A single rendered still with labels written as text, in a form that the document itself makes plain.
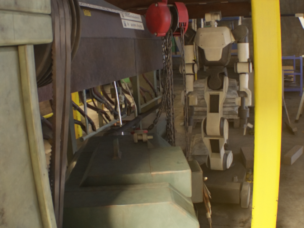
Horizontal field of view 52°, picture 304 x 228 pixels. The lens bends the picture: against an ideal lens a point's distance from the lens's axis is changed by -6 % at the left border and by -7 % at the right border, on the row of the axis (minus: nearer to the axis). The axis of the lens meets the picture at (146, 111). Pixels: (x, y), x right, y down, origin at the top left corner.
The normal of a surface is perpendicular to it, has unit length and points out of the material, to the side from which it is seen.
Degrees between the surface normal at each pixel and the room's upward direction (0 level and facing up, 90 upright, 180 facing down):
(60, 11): 87
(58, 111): 99
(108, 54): 90
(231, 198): 90
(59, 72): 96
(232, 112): 63
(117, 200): 0
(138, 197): 0
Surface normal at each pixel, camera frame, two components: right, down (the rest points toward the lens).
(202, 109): -0.27, -0.20
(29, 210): 0.95, 0.00
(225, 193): -0.39, 0.19
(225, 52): 0.37, 0.28
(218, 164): -0.36, 0.45
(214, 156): -0.25, -0.76
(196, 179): 0.03, 0.18
